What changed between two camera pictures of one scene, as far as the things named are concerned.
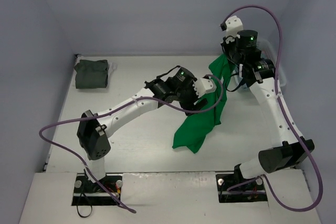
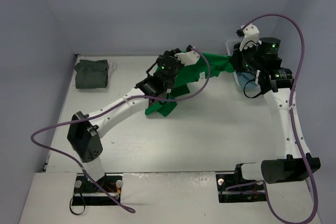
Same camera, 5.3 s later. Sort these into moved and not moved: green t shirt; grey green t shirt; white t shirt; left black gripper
Moved: green t shirt; left black gripper
Not moved: white t shirt; grey green t shirt
